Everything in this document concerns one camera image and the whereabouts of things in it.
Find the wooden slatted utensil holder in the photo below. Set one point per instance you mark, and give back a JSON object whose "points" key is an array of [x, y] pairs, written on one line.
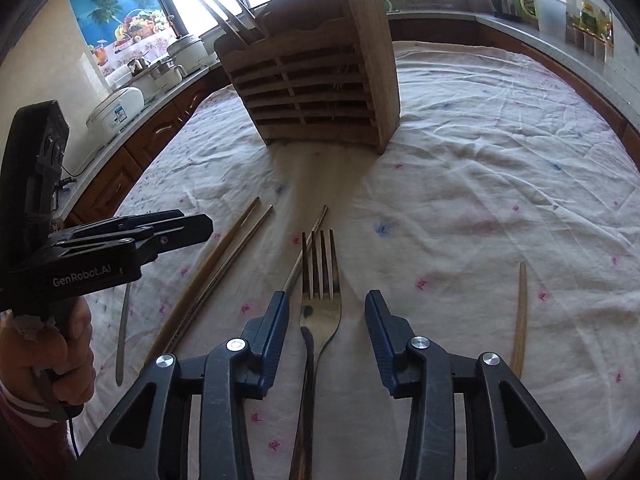
{"points": [[310, 90]]}

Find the person's left hand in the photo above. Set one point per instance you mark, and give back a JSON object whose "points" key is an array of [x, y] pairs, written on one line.
{"points": [[60, 360]]}

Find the white floral tablecloth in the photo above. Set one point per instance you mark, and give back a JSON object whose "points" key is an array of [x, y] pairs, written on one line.
{"points": [[475, 185]]}

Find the tropical fruit wall poster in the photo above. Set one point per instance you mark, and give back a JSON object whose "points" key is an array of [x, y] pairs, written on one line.
{"points": [[105, 10]]}

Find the dark wooden chopstick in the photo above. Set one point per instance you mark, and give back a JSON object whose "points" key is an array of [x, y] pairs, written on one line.
{"points": [[210, 10], [225, 12]]}

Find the thin wooden chopstick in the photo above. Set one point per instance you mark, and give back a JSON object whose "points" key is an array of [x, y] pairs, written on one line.
{"points": [[220, 255]]}

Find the wooden lower cabinets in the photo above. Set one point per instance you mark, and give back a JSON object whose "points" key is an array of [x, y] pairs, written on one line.
{"points": [[165, 125], [525, 47]]}

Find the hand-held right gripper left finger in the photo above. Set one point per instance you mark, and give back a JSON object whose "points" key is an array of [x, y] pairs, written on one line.
{"points": [[265, 340]]}

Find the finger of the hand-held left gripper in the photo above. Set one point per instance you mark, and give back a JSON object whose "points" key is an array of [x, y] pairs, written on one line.
{"points": [[185, 230], [150, 217]]}

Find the broad metal fork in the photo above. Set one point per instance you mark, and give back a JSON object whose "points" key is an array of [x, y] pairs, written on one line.
{"points": [[320, 320]]}

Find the light bamboo chopstick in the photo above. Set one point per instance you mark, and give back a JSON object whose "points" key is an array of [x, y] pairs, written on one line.
{"points": [[520, 320]]}

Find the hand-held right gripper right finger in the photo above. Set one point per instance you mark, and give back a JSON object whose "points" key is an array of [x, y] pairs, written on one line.
{"points": [[382, 340]]}

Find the white electric pot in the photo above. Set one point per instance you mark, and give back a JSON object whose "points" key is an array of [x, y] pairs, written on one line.
{"points": [[187, 52]]}

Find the small white pot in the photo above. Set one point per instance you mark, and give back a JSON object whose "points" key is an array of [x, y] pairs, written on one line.
{"points": [[162, 77]]}

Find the grey kitchen countertop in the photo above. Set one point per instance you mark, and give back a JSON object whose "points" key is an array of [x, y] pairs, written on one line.
{"points": [[550, 42]]}

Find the white rice cooker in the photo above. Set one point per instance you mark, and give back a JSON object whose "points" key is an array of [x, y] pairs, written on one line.
{"points": [[115, 110]]}

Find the seasoning bottles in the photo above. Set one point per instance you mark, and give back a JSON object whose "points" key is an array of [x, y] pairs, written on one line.
{"points": [[595, 17]]}

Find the person's left forearm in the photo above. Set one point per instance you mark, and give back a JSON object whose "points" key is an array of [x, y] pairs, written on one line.
{"points": [[20, 425]]}

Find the row of spice jars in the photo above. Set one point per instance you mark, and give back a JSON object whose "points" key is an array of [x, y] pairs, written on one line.
{"points": [[590, 45]]}

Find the slim metal fork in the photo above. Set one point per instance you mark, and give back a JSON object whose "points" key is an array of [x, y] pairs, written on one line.
{"points": [[123, 340]]}

